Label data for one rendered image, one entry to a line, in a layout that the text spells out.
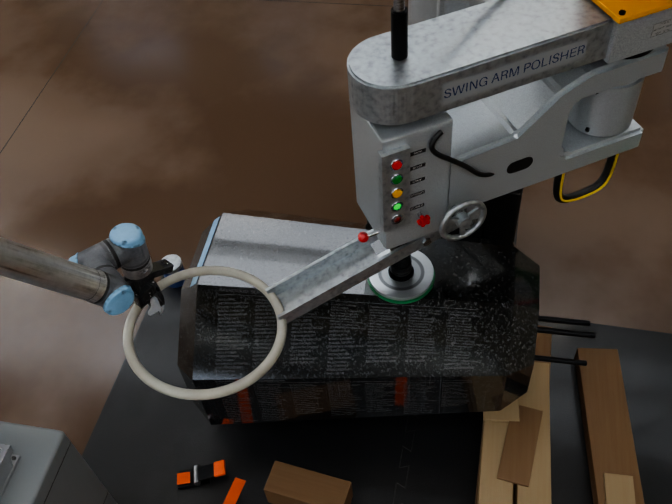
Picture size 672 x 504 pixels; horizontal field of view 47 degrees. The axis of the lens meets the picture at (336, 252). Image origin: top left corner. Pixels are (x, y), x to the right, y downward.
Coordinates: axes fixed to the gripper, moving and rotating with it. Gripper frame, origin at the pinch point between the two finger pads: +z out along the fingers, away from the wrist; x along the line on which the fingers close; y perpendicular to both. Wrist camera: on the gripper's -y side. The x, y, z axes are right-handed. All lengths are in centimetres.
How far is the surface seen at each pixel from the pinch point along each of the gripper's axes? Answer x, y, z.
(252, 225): -0.3, -46.2, 2.4
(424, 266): 61, -63, -3
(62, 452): 13, 50, 6
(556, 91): 82, -86, -69
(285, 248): 16.3, -44.7, 1.9
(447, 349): 80, -49, 11
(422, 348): 73, -45, 12
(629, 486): 147, -73, 66
